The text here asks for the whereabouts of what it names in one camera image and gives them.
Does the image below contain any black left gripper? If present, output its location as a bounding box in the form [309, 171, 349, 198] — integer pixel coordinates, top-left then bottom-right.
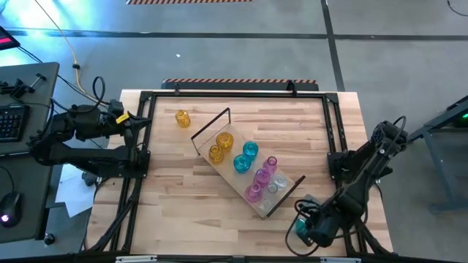
[106, 98, 153, 148]

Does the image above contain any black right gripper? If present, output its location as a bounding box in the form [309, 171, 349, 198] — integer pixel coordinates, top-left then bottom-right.
[298, 197, 347, 249]

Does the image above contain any teal square glass vase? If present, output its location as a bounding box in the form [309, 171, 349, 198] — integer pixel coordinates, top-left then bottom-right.
[294, 218, 309, 237]

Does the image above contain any yellow barrel glass vase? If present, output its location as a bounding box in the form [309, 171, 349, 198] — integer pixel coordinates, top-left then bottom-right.
[175, 110, 192, 129]

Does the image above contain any pink scalloped glass vase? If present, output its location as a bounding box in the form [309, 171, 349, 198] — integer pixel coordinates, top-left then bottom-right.
[244, 183, 263, 204]

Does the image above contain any tall pink glass vase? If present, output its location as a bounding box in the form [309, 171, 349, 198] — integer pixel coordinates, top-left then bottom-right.
[254, 167, 271, 188]

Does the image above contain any yellow ribbed glass vase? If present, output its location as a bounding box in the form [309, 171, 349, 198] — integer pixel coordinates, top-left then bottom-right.
[208, 145, 224, 164]

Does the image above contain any pink cylindrical glass vase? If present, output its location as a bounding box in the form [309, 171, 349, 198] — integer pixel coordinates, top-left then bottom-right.
[263, 156, 279, 175]

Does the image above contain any yellow tall textured vase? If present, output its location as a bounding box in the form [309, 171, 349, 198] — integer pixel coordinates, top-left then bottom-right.
[215, 131, 235, 151]

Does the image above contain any teal diamond-pattern glass vase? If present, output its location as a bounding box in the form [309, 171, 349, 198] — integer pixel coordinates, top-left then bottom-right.
[233, 153, 252, 174]

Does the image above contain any teal round bottle vase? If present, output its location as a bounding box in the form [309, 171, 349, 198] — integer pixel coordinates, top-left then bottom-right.
[242, 141, 260, 160]

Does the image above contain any wooden shelf with black legs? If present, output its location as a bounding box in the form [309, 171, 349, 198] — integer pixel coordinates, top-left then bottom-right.
[190, 107, 306, 219]

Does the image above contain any white paper sheet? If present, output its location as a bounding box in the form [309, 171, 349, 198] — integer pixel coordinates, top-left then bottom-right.
[54, 163, 97, 218]

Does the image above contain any black hazard-striped floor mat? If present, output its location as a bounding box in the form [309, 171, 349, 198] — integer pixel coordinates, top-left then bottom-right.
[162, 77, 320, 92]

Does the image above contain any dark grey desk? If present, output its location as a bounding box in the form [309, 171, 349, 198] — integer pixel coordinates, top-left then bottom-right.
[0, 150, 56, 243]

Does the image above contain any black keyboard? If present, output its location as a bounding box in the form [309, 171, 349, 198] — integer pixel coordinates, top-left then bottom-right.
[0, 104, 31, 143]

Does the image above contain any black desk clamp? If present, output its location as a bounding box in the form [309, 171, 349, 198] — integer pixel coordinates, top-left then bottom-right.
[0, 72, 48, 99]

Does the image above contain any black computer mouse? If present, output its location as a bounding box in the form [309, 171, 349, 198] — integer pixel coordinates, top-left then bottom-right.
[0, 191, 23, 229]

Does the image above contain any black laptop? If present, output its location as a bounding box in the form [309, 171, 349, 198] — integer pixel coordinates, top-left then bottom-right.
[0, 26, 21, 51]

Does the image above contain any grey metal side table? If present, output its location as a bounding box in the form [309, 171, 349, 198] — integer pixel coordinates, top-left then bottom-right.
[403, 95, 468, 215]

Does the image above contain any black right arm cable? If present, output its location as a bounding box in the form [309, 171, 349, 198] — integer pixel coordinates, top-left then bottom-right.
[284, 199, 322, 257]

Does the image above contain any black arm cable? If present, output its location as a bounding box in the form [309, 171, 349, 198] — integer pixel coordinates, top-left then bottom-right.
[284, 199, 322, 257]
[91, 75, 111, 107]

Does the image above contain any silver metal bracket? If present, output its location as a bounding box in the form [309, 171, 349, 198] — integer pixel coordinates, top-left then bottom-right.
[115, 255, 158, 263]
[320, 256, 362, 263]

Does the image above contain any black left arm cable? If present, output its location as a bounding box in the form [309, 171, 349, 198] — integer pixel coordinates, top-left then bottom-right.
[91, 75, 111, 107]

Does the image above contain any yellow floor cable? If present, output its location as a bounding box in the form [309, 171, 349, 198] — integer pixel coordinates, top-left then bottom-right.
[34, 0, 110, 105]

